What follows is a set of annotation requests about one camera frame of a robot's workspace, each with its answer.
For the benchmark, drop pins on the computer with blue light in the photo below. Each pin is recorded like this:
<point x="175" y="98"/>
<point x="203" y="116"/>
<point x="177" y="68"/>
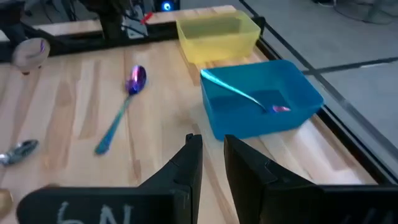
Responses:
<point x="167" y="5"/>

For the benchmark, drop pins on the black frame clamp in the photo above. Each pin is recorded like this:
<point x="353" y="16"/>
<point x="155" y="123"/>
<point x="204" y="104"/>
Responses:
<point x="259" y="22"/>

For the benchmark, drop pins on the iridescent rainbow spoon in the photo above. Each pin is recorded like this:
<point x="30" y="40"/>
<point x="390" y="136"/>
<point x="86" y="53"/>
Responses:
<point x="136" y="81"/>
<point x="281" y="109"/>

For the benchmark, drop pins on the black aluminium table frame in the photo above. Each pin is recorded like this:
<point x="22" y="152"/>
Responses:
<point x="93" y="43"/>

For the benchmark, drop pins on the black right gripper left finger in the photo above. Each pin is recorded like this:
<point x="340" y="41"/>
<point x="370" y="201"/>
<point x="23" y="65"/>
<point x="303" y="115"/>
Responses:
<point x="189" y="174"/>

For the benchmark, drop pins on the yellow plastic bin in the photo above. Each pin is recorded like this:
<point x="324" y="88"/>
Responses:
<point x="217" y="51"/>

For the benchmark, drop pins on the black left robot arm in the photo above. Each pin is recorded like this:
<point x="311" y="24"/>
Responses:
<point x="109" y="18"/>

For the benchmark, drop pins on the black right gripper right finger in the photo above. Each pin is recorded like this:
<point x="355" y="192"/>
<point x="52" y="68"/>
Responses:
<point x="252" y="186"/>

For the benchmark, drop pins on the blue plastic bin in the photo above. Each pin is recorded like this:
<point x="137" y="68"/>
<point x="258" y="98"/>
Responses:
<point x="264" y="127"/>

